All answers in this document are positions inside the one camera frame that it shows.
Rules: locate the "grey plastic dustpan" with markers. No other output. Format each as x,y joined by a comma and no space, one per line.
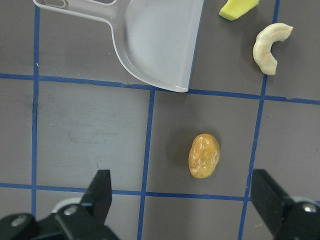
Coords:
154,40

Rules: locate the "yellow potato toy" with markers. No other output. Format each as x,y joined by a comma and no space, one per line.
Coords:
204,156

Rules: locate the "cream curved croissant toy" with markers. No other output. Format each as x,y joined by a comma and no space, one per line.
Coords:
262,55

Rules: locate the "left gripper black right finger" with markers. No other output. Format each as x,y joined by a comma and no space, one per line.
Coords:
286,217

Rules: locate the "yellow sponge piece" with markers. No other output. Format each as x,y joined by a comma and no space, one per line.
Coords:
234,9

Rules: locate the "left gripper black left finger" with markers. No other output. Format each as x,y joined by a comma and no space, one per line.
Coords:
85,220

